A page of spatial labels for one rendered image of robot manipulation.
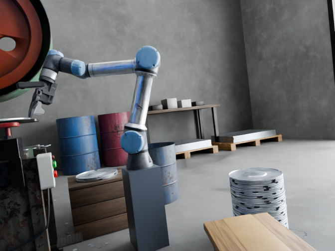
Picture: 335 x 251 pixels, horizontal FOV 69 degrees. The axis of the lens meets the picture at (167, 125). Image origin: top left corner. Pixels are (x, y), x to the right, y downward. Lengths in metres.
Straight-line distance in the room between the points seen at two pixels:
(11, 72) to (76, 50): 3.19
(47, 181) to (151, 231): 0.65
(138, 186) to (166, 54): 4.15
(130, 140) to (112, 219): 0.71
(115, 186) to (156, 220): 0.41
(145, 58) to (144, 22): 4.10
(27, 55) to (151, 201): 1.13
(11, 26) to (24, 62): 0.23
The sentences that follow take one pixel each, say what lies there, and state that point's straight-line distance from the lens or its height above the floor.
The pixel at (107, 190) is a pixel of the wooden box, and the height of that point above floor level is 0.28.
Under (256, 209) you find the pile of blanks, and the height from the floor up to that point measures 0.18.
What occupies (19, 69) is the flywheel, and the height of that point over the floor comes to 1.10.
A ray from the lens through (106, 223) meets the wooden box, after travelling 1.76.
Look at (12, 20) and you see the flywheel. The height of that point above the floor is 1.40.
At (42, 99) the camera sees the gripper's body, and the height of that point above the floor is 0.87.
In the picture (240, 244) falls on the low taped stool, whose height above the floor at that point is 0.33.
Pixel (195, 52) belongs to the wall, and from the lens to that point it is 5.58.
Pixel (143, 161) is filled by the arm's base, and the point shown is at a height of 0.49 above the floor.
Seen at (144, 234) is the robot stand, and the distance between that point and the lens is 1.44.
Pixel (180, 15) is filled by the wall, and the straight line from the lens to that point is 5.69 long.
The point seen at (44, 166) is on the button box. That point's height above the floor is 0.58.
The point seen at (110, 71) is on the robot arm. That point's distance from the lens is 1.41.
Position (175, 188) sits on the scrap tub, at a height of 0.10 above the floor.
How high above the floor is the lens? 0.72
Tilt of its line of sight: 2 degrees down
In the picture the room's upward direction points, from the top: 7 degrees counter-clockwise
